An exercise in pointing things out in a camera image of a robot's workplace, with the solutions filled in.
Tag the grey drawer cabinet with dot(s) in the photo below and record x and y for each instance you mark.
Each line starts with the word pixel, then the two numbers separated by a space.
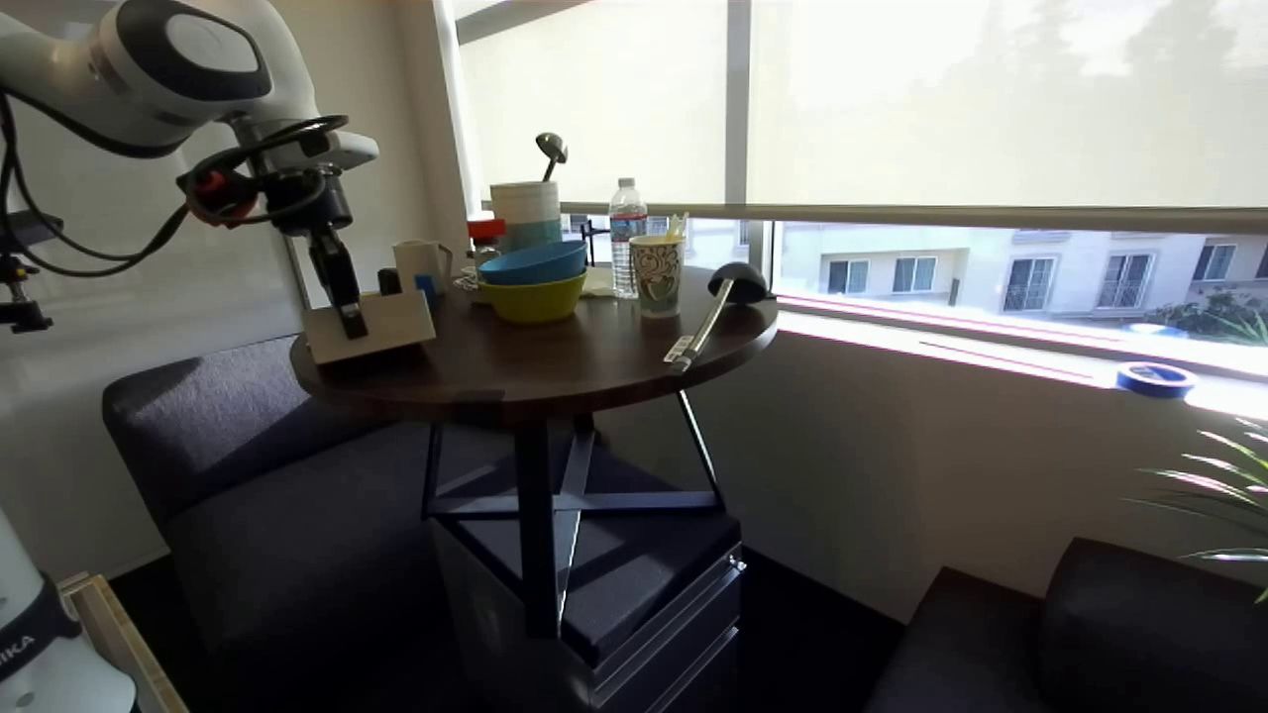
pixel 636 578

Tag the white and teal striped canister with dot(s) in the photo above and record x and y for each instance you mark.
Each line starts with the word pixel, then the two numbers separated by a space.
pixel 524 205

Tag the black metal table base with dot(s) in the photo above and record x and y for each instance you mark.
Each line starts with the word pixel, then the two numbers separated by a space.
pixel 536 527

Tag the white building outside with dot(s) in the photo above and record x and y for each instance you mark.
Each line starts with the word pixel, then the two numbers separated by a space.
pixel 1003 269

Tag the small black upright object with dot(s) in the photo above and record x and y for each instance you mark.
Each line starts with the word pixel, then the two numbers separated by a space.
pixel 389 284

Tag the black leather armchair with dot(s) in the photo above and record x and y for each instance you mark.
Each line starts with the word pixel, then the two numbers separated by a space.
pixel 1121 637

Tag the light wooden frame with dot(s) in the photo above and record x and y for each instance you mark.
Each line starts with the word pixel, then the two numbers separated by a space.
pixel 119 637

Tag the white roller blind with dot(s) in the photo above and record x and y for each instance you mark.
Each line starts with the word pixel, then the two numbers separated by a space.
pixel 594 91
pixel 1003 91

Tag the green potted plant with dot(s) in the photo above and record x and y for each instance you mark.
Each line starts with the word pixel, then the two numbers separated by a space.
pixel 1235 481

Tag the yellow bowl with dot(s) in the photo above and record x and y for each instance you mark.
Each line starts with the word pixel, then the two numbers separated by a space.
pixel 536 304

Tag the blue bowl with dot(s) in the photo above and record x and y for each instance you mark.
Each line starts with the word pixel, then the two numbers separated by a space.
pixel 536 264

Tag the cream ceramic cup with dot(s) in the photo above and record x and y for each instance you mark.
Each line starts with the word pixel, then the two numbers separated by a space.
pixel 656 275

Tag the light wooden box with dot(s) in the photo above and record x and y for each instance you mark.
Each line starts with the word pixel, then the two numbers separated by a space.
pixel 389 339

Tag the clear water bottle red label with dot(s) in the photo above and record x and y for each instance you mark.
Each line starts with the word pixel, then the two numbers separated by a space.
pixel 626 231

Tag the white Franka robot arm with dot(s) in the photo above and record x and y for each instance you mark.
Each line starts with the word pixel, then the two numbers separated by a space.
pixel 119 64

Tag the black round domed object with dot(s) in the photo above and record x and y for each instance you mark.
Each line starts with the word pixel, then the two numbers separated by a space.
pixel 738 279

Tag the blue tape roll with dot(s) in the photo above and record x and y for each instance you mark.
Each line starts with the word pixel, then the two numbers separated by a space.
pixel 1155 380

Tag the grey window frame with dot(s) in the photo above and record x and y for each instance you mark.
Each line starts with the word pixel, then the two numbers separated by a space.
pixel 738 103

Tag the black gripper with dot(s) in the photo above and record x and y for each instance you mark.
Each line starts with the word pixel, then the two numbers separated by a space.
pixel 311 201

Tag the dark grey fabric sofa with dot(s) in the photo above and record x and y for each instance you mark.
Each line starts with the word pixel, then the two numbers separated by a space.
pixel 262 527

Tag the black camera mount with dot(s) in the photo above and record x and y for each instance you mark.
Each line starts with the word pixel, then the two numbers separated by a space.
pixel 17 269

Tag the red cup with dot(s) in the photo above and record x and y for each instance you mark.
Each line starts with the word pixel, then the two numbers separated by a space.
pixel 484 231

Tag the small white container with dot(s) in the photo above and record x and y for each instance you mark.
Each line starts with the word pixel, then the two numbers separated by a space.
pixel 421 264

